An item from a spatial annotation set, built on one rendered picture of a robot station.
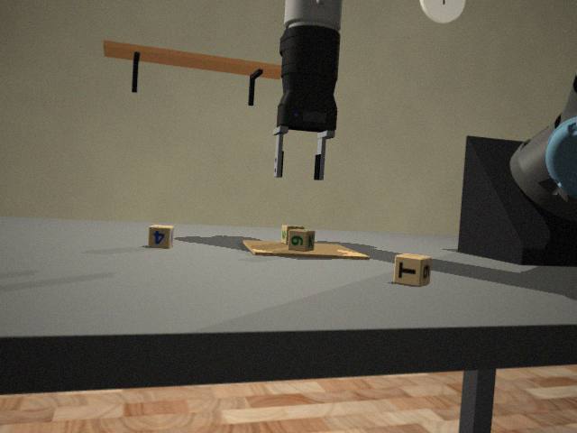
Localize tan flat mat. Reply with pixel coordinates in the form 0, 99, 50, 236
243, 240, 370, 260

